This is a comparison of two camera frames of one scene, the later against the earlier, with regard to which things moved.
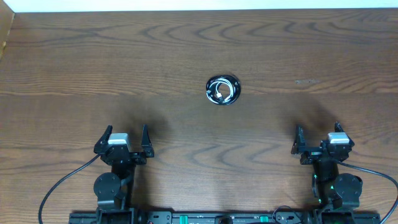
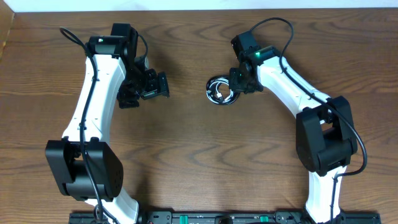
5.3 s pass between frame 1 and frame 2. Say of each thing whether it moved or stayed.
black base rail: stayed
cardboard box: stayed
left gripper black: moved
